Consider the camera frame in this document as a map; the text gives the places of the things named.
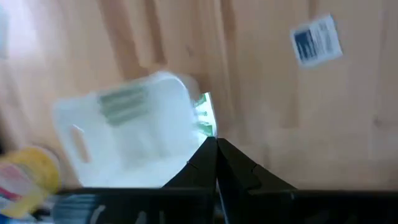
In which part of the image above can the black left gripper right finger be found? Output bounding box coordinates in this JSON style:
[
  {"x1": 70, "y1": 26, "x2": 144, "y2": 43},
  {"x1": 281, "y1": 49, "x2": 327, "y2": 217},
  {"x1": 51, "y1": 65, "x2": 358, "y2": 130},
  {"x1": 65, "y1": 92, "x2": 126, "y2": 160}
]
[{"x1": 216, "y1": 138, "x2": 398, "y2": 224}]

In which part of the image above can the yellow white Lysol wipes canister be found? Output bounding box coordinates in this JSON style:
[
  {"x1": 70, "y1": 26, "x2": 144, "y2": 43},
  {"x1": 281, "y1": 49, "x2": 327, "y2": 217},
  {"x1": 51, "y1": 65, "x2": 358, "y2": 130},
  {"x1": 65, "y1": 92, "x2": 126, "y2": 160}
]
[{"x1": 0, "y1": 146, "x2": 62, "y2": 218}]

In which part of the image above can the white blue alcohol wipe packet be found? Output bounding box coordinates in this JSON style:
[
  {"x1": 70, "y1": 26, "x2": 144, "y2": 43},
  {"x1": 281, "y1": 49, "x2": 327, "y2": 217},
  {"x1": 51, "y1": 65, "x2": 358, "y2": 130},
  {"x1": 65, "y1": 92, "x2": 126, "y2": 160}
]
[{"x1": 289, "y1": 14, "x2": 344, "y2": 69}]

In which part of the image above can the white plastic bin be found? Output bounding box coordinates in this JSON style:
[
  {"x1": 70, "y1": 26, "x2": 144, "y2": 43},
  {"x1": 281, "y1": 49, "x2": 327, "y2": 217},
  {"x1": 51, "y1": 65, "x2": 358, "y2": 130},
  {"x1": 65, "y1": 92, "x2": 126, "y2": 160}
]
[{"x1": 52, "y1": 70, "x2": 208, "y2": 189}]

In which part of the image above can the white green bandage packet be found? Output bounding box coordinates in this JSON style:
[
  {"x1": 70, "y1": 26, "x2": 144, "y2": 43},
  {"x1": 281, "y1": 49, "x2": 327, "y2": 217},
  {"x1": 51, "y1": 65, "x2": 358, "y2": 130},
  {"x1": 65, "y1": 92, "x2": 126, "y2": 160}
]
[{"x1": 193, "y1": 91, "x2": 218, "y2": 139}]

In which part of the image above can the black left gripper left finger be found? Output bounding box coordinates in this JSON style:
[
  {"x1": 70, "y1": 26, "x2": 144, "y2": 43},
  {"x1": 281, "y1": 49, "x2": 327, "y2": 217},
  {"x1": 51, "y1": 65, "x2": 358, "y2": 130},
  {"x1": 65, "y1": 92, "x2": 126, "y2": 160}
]
[{"x1": 52, "y1": 136, "x2": 218, "y2": 224}]

